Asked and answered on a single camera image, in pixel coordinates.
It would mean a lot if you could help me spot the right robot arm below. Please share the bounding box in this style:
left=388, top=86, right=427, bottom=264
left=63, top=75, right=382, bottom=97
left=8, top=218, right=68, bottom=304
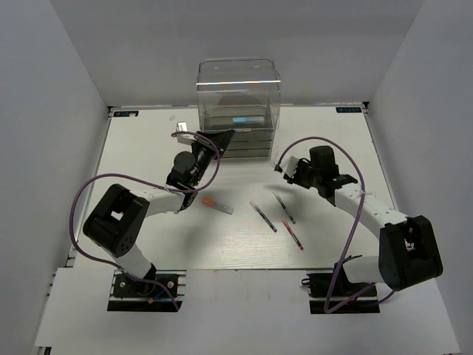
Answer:
left=277, top=146, right=443, bottom=295

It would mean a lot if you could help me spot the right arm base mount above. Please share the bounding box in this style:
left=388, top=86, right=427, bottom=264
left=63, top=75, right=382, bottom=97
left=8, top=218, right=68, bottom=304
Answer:
left=301, top=271, right=380, bottom=315

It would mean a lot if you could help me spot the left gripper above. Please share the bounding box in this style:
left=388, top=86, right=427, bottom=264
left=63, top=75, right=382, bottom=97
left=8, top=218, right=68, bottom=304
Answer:
left=191, top=129, right=235, bottom=187

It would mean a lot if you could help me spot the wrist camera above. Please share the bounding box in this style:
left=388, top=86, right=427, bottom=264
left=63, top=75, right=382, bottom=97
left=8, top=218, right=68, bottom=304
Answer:
left=274, top=155, right=301, bottom=178
left=171, top=121, right=196, bottom=146

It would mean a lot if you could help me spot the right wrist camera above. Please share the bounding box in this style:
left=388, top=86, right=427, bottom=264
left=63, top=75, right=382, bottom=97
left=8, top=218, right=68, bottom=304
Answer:
left=274, top=155, right=301, bottom=178

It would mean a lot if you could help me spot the purple gel pen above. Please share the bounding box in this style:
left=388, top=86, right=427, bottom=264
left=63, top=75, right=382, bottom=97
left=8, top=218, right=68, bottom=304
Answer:
left=249, top=200, right=277, bottom=233

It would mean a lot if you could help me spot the right table label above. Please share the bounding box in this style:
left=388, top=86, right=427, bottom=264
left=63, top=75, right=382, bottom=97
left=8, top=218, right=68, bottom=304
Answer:
left=336, top=106, right=362, bottom=113

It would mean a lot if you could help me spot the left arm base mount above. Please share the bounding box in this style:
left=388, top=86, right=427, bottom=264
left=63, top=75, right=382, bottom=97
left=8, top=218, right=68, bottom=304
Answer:
left=107, top=270, right=186, bottom=313

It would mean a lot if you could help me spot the red gel pen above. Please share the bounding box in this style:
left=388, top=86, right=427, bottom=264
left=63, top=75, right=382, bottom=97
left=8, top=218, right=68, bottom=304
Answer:
left=282, top=219, right=304, bottom=251

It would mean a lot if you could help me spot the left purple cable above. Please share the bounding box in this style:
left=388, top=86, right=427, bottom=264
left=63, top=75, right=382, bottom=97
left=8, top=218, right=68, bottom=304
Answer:
left=69, top=131, right=222, bottom=311

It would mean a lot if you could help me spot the blue cap highlighter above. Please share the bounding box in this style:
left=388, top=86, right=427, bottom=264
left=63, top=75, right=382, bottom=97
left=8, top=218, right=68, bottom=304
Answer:
left=232, top=116, right=265, bottom=125

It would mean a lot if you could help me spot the green gel pen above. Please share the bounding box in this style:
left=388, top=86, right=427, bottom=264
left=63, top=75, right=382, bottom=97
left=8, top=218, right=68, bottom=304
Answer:
left=273, top=191, right=296, bottom=225

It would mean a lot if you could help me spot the orange cap highlighter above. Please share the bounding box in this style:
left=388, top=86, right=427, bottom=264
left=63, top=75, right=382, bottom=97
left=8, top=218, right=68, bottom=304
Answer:
left=202, top=197, right=234, bottom=215

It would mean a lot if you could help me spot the left table label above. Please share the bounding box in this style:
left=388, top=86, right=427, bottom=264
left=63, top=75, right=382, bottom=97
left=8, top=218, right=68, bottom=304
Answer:
left=113, top=111, right=139, bottom=118

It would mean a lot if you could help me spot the table label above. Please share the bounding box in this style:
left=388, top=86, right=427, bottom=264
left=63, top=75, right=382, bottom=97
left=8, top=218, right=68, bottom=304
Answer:
left=336, top=106, right=362, bottom=113
left=113, top=111, right=139, bottom=118

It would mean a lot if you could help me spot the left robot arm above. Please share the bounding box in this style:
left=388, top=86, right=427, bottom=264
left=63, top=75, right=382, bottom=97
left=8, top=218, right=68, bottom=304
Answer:
left=83, top=129, right=235, bottom=295

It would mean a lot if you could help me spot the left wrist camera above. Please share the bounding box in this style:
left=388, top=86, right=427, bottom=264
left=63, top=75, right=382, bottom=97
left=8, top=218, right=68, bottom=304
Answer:
left=171, top=121, right=196, bottom=146

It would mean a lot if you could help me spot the clear plastic drawer organizer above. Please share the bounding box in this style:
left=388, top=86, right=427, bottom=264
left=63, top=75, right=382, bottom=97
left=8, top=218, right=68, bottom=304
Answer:
left=196, top=58, right=282, bottom=158

